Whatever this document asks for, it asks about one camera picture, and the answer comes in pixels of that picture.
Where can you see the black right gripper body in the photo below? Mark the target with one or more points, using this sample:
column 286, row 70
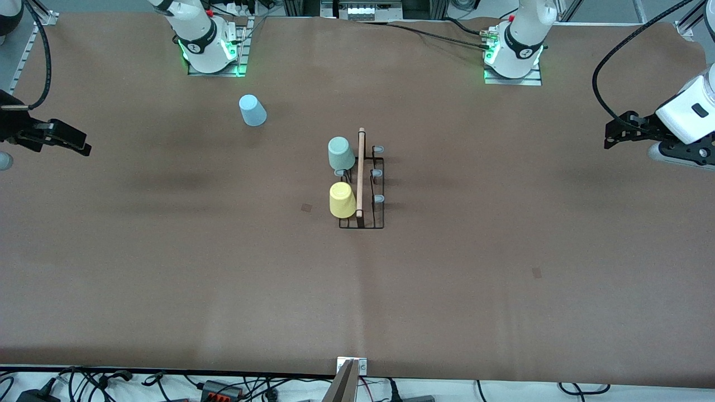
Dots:
column 12, row 129

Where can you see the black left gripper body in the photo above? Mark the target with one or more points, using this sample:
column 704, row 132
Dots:
column 647, row 126

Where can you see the mint green plastic cup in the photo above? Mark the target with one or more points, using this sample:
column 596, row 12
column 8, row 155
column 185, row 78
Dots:
column 341, row 153

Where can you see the yellow plastic cup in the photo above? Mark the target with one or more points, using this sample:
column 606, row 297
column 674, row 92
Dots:
column 342, row 201

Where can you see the light blue plastic cup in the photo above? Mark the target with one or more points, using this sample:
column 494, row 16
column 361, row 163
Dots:
column 253, row 111

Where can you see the white power strip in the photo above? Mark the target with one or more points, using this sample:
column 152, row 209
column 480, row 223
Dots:
column 240, row 8

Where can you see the brown table mat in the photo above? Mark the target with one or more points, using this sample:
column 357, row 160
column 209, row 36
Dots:
column 447, row 307

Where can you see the black power adapter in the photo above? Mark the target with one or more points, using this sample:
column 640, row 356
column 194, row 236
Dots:
column 33, row 396

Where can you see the black orange connector block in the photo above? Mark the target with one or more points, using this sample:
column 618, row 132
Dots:
column 220, row 389

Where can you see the control box with white connectors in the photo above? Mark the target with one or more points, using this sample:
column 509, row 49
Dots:
column 362, row 10

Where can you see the grey flat box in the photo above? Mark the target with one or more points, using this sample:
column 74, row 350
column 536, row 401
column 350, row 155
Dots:
column 419, row 398

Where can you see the black plug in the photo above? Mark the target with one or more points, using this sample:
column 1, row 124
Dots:
column 394, row 393

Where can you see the perforated metal rail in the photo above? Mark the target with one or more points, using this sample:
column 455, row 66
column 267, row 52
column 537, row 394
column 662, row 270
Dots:
column 22, row 61

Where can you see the aluminium frame extrusion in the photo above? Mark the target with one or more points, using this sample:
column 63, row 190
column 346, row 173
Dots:
column 692, row 19
column 50, row 18

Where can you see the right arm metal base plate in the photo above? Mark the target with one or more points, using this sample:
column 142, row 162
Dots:
column 243, row 44

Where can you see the small metal bracket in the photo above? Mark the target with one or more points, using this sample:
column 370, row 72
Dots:
column 363, row 367

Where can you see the aluminium camera mount profile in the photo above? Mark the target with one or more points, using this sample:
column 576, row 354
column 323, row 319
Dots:
column 342, row 388

